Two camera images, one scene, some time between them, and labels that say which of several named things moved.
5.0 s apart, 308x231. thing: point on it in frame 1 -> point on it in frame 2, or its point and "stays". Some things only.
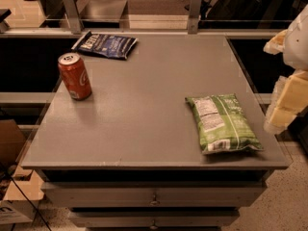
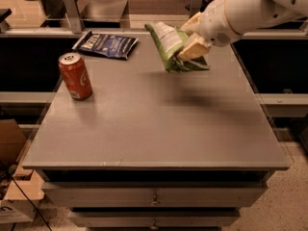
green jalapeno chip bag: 222,125 -> 169,40
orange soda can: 75,75 stays
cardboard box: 25,186 stays
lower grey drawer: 154,218 stays
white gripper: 298,43 -> 216,25
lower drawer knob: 153,226 stays
